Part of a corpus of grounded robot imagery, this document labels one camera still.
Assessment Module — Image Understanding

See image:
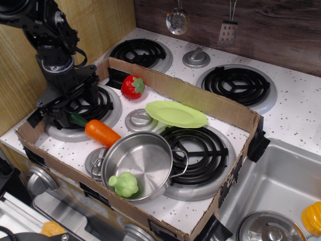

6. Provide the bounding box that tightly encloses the silver stove knob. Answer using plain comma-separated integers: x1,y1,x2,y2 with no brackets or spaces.
85,147,108,182
182,47,211,69
125,108,158,132

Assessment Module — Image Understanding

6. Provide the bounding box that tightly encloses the orange toy carrot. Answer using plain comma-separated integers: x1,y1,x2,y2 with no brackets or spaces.
69,112,121,148

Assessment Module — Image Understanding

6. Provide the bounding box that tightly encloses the steel toy pot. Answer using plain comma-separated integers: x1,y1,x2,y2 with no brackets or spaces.
101,131,189,204

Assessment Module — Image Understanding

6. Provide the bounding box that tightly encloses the green toy broccoli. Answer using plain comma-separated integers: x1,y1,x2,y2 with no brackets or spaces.
108,172,139,198

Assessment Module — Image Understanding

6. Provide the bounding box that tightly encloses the oven knob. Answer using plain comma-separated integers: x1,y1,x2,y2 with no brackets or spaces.
123,223,149,241
27,166,59,196

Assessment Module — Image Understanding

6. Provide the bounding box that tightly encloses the back silver stove knob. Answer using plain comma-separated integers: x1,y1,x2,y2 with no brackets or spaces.
182,47,211,69

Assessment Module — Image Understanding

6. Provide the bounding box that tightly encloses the left oven front knob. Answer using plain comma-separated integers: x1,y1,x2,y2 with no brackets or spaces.
27,166,59,196

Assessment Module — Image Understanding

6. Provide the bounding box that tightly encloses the brown cardboard fence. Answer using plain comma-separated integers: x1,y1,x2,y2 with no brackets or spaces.
17,57,264,240

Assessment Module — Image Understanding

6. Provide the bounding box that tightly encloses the steel pot lid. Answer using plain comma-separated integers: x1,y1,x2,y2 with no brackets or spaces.
236,211,307,241

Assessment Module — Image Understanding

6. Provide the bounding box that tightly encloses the middle silver stove knob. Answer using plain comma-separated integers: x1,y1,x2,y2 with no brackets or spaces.
125,108,158,132

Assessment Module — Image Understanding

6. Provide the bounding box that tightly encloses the orange toy piece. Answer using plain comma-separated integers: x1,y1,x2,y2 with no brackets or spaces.
40,221,66,237

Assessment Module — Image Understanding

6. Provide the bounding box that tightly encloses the hanging slotted metal spoon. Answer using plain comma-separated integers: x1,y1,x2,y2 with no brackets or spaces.
166,0,190,36

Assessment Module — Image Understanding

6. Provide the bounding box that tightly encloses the yellow toy pepper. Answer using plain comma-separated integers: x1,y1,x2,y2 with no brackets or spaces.
301,201,320,236

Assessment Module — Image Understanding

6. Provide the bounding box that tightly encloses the front right stove burner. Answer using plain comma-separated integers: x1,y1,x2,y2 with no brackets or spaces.
157,125,236,201

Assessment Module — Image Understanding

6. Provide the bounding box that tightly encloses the back left stove burner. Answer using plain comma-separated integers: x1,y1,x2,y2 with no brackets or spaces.
105,39,173,73

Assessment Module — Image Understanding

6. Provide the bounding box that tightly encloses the back right stove burner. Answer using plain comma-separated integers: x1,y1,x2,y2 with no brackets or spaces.
196,64,277,115

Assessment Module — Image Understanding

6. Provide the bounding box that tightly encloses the front left stove burner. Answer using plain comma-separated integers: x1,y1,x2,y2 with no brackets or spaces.
45,84,122,143

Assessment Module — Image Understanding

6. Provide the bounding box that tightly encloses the silver toy sink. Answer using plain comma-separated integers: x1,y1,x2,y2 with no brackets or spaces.
219,139,320,240

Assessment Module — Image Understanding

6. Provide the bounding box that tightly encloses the black cable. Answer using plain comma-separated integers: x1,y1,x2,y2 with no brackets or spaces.
0,225,16,241

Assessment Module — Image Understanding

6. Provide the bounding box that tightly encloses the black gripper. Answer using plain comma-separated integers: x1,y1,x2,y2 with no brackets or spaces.
36,56,99,130

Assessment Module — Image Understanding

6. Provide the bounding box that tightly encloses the bottom oven front knob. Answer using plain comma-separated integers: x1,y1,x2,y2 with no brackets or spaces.
123,223,149,241

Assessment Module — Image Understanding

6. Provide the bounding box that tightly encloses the front silver stove knob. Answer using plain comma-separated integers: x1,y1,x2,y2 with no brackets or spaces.
85,147,108,182

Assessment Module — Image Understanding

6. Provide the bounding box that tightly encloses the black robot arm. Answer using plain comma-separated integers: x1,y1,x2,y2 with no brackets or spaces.
1,1,99,130

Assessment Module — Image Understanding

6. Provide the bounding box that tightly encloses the stove burner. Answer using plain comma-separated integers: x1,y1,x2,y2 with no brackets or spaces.
45,84,122,143
196,64,277,115
105,39,173,73
157,125,236,201

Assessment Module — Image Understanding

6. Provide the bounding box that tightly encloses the hanging metal spatula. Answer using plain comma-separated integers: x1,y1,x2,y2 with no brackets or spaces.
217,0,238,48

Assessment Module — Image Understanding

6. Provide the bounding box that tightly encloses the green toy plate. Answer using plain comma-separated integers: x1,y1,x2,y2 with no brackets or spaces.
145,100,208,128

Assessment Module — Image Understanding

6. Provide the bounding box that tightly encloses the red toy strawberry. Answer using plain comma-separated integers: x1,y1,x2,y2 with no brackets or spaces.
121,75,145,99

